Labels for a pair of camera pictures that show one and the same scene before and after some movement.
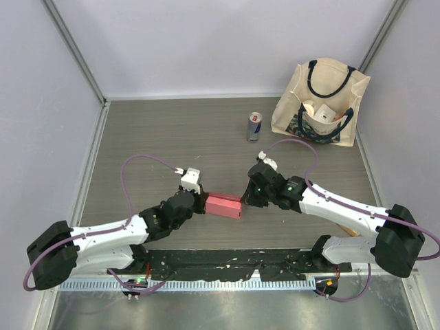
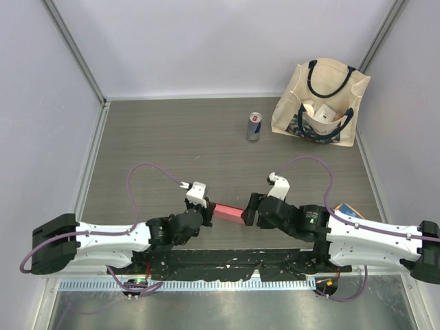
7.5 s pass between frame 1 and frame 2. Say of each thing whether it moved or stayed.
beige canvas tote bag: stayed
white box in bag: stayed
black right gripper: moved
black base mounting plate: stayed
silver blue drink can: stayed
